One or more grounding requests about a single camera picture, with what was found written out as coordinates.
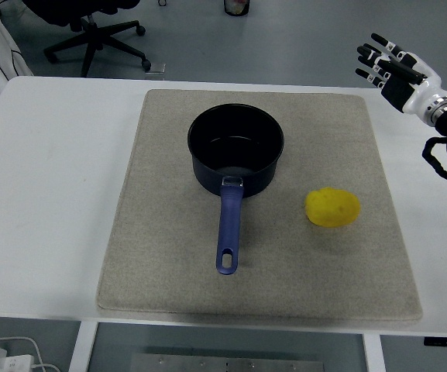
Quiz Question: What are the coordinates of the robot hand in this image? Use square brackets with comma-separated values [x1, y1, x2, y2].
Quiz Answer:
[356, 33, 447, 115]

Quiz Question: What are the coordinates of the yellow potato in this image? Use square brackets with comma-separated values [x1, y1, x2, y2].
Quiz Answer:
[304, 187, 362, 228]

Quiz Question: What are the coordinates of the black bin with yellow contents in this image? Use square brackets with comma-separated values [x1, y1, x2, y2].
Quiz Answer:
[223, 0, 250, 17]

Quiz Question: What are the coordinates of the white table leg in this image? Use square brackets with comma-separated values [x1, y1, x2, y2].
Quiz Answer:
[362, 332, 386, 372]
[69, 320, 99, 372]

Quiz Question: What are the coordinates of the beige fabric mat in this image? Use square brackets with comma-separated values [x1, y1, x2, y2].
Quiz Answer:
[96, 88, 424, 321]

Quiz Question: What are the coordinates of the grey metal plate with screws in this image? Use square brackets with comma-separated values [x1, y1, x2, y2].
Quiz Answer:
[131, 352, 325, 372]

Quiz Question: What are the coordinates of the black office chair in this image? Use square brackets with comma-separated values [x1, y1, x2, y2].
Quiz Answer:
[21, 0, 153, 78]

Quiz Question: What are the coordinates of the white power strip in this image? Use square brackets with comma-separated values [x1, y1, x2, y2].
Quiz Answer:
[0, 346, 34, 372]

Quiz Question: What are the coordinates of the blue pot with handle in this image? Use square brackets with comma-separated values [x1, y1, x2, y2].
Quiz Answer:
[187, 103, 286, 276]

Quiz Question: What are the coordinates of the white power cable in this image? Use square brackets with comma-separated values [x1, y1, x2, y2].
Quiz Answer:
[0, 336, 60, 372]

